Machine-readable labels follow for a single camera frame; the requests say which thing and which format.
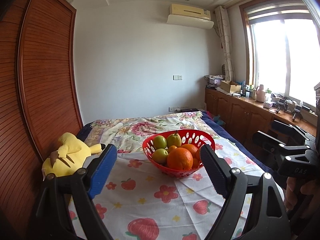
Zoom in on large orange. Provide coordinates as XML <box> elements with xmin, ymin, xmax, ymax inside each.
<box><xmin>167</xmin><ymin>147</ymin><xmax>193</xmax><ymax>171</ymax></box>
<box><xmin>181</xmin><ymin>144</ymin><xmax>199</xmax><ymax>158</ymax></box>

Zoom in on yellow green pear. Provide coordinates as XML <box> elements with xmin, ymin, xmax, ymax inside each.
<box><xmin>167</xmin><ymin>131</ymin><xmax>182</xmax><ymax>148</ymax></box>

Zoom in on small tangerine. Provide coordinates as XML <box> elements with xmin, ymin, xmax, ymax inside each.
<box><xmin>167</xmin><ymin>145</ymin><xmax>177</xmax><ymax>153</ymax></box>
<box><xmin>196</xmin><ymin>148</ymin><xmax>201</xmax><ymax>161</ymax></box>
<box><xmin>192</xmin><ymin>158</ymin><xmax>200</xmax><ymax>170</ymax></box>

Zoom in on green apple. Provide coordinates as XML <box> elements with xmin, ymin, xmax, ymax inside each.
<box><xmin>153</xmin><ymin>135</ymin><xmax>167</xmax><ymax>150</ymax></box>
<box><xmin>152</xmin><ymin>148</ymin><xmax>168</xmax><ymax>164</ymax></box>

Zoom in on person's right hand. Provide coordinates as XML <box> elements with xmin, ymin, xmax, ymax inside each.
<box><xmin>284</xmin><ymin>177</ymin><xmax>320</xmax><ymax>218</ymax></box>

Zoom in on wooden low cabinet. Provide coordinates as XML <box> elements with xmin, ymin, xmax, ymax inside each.
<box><xmin>204</xmin><ymin>88</ymin><xmax>316</xmax><ymax>156</ymax></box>

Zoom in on pink white bottle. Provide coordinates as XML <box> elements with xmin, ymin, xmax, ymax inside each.
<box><xmin>256</xmin><ymin>85</ymin><xmax>266</xmax><ymax>102</ymax></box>

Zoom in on blue bed sheet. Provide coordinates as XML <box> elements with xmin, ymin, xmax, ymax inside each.
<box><xmin>201</xmin><ymin>111</ymin><xmax>277</xmax><ymax>176</ymax></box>

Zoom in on yellow Pikachu plush toy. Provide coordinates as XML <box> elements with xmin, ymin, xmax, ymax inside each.
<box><xmin>42</xmin><ymin>132</ymin><xmax>106</xmax><ymax>179</ymax></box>

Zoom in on cardboard box on cabinet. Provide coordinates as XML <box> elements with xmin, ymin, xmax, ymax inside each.
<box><xmin>220</xmin><ymin>80</ymin><xmax>241</xmax><ymax>93</ymax></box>

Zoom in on large orange in basket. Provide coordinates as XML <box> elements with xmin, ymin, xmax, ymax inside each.
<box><xmin>181</xmin><ymin>144</ymin><xmax>199</xmax><ymax>158</ymax></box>

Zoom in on small tangerine in basket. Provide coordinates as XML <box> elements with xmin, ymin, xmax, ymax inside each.
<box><xmin>192</xmin><ymin>158</ymin><xmax>200</xmax><ymax>170</ymax></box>

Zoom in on white fruit print cloth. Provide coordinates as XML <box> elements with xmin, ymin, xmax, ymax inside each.
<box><xmin>67</xmin><ymin>137</ymin><xmax>286</xmax><ymax>240</ymax></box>

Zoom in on red perforated plastic basket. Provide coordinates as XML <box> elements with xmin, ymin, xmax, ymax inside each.
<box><xmin>142</xmin><ymin>129</ymin><xmax>216</xmax><ymax>178</ymax></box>

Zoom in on wooden framed window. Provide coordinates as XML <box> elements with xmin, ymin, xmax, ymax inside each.
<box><xmin>239</xmin><ymin>0</ymin><xmax>319</xmax><ymax>107</ymax></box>

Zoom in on floral bed quilt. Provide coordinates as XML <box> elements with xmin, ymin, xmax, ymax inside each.
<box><xmin>77</xmin><ymin>111</ymin><xmax>220</xmax><ymax>153</ymax></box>

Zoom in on wooden wardrobe sliding doors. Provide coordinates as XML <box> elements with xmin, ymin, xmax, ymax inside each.
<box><xmin>1</xmin><ymin>0</ymin><xmax>83</xmax><ymax>237</ymax></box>

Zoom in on patterned beige curtain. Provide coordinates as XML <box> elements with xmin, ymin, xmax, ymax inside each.
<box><xmin>215</xmin><ymin>5</ymin><xmax>234</xmax><ymax>81</ymax></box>

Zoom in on white air conditioner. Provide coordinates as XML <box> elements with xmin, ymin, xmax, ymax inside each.
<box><xmin>167</xmin><ymin>4</ymin><xmax>214</xmax><ymax>29</ymax></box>

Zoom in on white wall power strip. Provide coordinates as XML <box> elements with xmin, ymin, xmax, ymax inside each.
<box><xmin>168</xmin><ymin>107</ymin><xmax>190</xmax><ymax>112</ymax></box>

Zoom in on white wall switch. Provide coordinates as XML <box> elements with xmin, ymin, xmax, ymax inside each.
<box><xmin>172</xmin><ymin>75</ymin><xmax>183</xmax><ymax>81</ymax></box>

